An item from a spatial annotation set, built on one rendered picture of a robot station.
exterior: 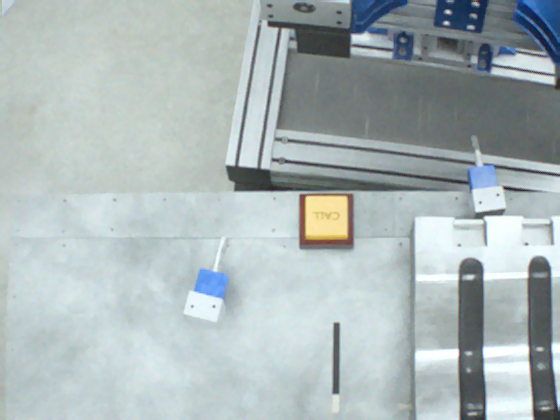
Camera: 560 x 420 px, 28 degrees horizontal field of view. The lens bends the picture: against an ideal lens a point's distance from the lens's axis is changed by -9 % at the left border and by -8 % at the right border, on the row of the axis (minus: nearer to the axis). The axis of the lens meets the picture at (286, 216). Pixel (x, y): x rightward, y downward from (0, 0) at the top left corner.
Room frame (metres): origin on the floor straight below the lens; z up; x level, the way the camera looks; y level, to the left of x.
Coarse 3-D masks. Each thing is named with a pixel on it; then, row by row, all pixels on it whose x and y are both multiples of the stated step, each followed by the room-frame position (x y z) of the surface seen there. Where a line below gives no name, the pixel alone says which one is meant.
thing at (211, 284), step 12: (228, 240) 0.53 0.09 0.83; (216, 252) 0.52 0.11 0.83; (216, 264) 0.50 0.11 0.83; (204, 276) 0.48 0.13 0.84; (216, 276) 0.48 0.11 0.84; (204, 288) 0.46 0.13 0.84; (216, 288) 0.46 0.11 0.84; (192, 300) 0.44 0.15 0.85; (204, 300) 0.44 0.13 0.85; (216, 300) 0.44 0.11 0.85; (192, 312) 0.42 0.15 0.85; (204, 312) 0.42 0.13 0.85; (216, 312) 0.42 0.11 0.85; (204, 324) 0.41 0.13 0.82; (216, 324) 0.41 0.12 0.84
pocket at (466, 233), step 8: (456, 224) 0.50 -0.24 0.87; (464, 224) 0.50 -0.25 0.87; (472, 224) 0.50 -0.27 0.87; (480, 224) 0.50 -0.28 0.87; (456, 232) 0.49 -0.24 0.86; (464, 232) 0.49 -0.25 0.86; (472, 232) 0.49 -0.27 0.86; (480, 232) 0.49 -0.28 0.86; (456, 240) 0.48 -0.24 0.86; (464, 240) 0.48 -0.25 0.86; (472, 240) 0.48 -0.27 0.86; (480, 240) 0.48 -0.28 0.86
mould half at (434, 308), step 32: (416, 224) 0.50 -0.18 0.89; (448, 224) 0.50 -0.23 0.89; (512, 224) 0.49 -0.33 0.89; (416, 256) 0.46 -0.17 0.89; (448, 256) 0.45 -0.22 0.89; (480, 256) 0.44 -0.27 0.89; (512, 256) 0.44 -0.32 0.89; (416, 288) 0.41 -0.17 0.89; (448, 288) 0.41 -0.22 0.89; (512, 288) 0.39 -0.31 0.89; (416, 320) 0.37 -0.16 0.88; (448, 320) 0.36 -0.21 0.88; (512, 320) 0.34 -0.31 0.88; (416, 352) 0.32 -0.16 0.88; (448, 352) 0.31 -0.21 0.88; (512, 352) 0.30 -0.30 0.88; (416, 384) 0.27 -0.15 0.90; (448, 384) 0.26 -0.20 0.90; (512, 384) 0.24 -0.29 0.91; (416, 416) 0.22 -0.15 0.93; (448, 416) 0.21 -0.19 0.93; (512, 416) 0.19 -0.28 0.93
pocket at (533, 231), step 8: (528, 224) 0.49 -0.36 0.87; (536, 224) 0.49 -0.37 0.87; (544, 224) 0.49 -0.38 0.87; (552, 224) 0.48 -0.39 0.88; (528, 232) 0.48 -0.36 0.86; (536, 232) 0.48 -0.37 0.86; (544, 232) 0.48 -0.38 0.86; (552, 232) 0.47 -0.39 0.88; (528, 240) 0.47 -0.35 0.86; (536, 240) 0.46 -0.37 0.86; (544, 240) 0.46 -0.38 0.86; (552, 240) 0.46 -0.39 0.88
